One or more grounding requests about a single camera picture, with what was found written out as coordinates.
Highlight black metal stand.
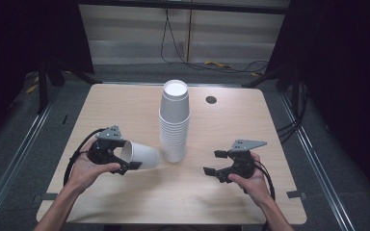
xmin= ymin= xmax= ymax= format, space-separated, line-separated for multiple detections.
xmin=37 ymin=61 xmax=101 ymax=116

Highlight single white paper cup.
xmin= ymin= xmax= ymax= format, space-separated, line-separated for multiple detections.
xmin=119 ymin=140 xmax=160 ymax=170

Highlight yellow tape piece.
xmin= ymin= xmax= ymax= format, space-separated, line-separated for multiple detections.
xmin=25 ymin=75 xmax=40 ymax=94

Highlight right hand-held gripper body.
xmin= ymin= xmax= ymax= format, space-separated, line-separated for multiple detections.
xmin=217 ymin=139 xmax=268 ymax=185

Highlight black curtain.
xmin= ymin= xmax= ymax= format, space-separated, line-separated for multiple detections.
xmin=0 ymin=0 xmax=94 ymax=152
xmin=265 ymin=0 xmax=370 ymax=206

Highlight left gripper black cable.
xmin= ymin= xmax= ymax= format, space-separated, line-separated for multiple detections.
xmin=63 ymin=127 xmax=106 ymax=188

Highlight hanging black cable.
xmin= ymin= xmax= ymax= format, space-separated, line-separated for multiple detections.
xmin=159 ymin=7 xmax=270 ymax=75

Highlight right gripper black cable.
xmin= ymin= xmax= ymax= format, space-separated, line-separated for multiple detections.
xmin=244 ymin=159 xmax=277 ymax=202

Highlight bundle of black cables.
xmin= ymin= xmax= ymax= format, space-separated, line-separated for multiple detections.
xmin=276 ymin=81 xmax=310 ymax=144

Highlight metal floor rail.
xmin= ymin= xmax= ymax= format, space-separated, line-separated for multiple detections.
xmin=278 ymin=92 xmax=356 ymax=231
xmin=0 ymin=101 xmax=56 ymax=222

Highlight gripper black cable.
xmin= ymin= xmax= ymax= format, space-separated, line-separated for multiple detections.
xmin=244 ymin=159 xmax=277 ymax=202
xmin=63 ymin=127 xmax=106 ymax=188

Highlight person's right hand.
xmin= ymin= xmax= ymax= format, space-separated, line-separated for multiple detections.
xmin=227 ymin=151 xmax=272 ymax=207

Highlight stack of white paper cups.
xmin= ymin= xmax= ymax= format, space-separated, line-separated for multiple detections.
xmin=158 ymin=79 xmax=191 ymax=164

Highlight grey tape strip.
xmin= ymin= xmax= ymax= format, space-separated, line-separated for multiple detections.
xmin=285 ymin=190 xmax=307 ymax=200
xmin=33 ymin=192 xmax=59 ymax=202

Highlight person's left hand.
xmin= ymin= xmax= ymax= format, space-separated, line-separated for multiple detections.
xmin=65 ymin=138 xmax=122 ymax=194

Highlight yellow strip on floor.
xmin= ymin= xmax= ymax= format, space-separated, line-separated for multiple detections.
xmin=203 ymin=60 xmax=233 ymax=69

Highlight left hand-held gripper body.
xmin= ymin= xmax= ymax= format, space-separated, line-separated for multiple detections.
xmin=86 ymin=124 xmax=125 ymax=167

